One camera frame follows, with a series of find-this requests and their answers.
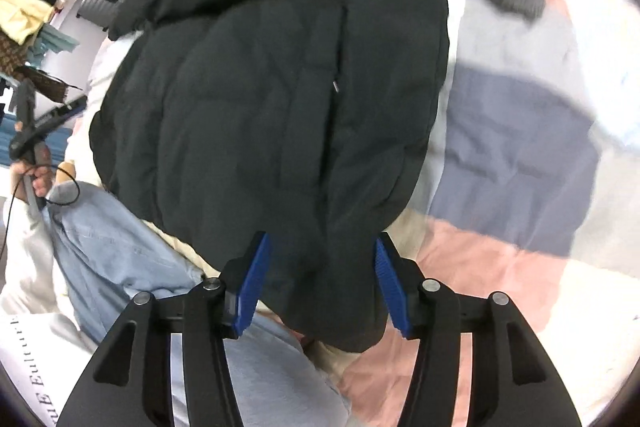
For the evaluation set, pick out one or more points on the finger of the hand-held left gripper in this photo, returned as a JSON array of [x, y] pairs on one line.
[[26, 104], [62, 111]]

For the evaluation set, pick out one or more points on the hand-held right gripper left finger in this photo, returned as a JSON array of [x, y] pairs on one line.
[[252, 289]]

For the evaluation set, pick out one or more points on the person's light blue jeans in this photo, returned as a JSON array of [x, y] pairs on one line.
[[115, 257]]

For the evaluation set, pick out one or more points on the teal scarf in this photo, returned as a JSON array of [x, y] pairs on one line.
[[55, 41]]

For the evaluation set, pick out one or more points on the dark fringed scarf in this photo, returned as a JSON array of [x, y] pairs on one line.
[[47, 84]]

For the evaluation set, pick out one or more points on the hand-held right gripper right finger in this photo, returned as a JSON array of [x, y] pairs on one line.
[[392, 294]]

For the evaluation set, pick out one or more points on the brown patterned garment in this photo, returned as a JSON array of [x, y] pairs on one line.
[[10, 57]]

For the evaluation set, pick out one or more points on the black puffer jacket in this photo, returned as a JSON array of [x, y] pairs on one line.
[[260, 107]]

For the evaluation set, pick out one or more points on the yellow fleece jacket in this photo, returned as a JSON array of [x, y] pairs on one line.
[[22, 19]]

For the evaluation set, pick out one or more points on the person's left hand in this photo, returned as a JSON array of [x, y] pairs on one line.
[[40, 179]]

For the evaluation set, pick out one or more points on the checkered bed sheet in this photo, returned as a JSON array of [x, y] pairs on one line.
[[515, 147]]

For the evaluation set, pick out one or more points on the person's white printed shirt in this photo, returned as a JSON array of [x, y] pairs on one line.
[[30, 307]]

